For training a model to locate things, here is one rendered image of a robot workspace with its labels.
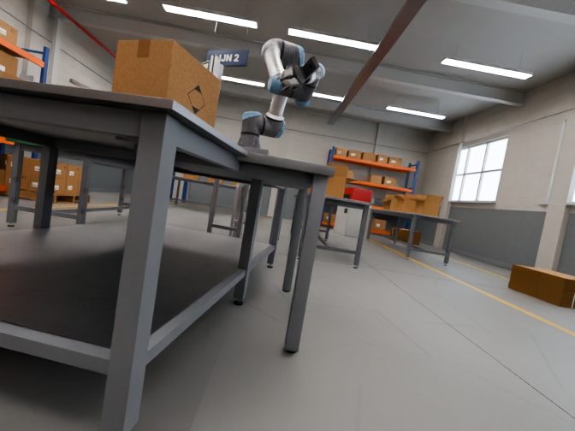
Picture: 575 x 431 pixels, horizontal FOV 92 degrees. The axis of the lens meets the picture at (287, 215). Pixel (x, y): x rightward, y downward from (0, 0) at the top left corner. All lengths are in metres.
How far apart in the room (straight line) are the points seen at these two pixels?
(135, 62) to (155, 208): 0.65
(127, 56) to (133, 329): 0.90
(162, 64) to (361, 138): 9.23
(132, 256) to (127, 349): 0.22
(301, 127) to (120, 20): 5.45
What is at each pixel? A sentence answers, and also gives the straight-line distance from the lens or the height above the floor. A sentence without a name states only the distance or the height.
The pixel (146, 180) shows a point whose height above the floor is 0.66.
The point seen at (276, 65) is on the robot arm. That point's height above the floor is 1.29.
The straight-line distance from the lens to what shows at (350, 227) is 7.08.
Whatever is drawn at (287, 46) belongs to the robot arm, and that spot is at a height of 1.48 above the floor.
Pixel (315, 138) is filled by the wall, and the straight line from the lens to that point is 9.78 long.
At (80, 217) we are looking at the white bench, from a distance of 3.21.
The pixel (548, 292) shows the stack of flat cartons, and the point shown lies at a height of 0.12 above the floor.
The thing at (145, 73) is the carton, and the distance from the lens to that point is 1.17.
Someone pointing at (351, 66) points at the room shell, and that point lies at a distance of 6.65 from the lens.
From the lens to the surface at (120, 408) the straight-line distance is 0.89.
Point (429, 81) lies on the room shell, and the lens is 7.10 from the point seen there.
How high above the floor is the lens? 0.67
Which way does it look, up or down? 3 degrees down
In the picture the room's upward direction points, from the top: 9 degrees clockwise
